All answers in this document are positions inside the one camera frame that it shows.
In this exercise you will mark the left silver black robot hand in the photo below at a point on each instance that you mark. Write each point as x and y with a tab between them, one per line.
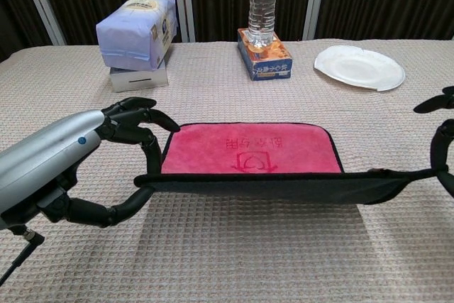
42	161

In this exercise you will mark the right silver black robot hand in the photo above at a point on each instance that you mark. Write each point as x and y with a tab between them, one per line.
438	150

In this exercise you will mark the pink and black towel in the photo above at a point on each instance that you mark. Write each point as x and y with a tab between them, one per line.
248	147

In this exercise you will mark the white paper plate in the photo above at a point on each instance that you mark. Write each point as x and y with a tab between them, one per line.
358	67

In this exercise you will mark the beige woven tablecloth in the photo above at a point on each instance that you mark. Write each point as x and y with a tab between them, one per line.
106	264

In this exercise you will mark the white cardboard box with slot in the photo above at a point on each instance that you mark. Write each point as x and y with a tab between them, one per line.
138	81

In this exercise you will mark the lavender paper tissue pack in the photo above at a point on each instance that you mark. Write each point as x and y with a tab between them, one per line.
131	33

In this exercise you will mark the orange and blue tissue box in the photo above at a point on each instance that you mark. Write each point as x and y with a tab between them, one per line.
273	69

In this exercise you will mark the clear plastic water bottle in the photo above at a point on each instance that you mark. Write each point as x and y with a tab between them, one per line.
262	15

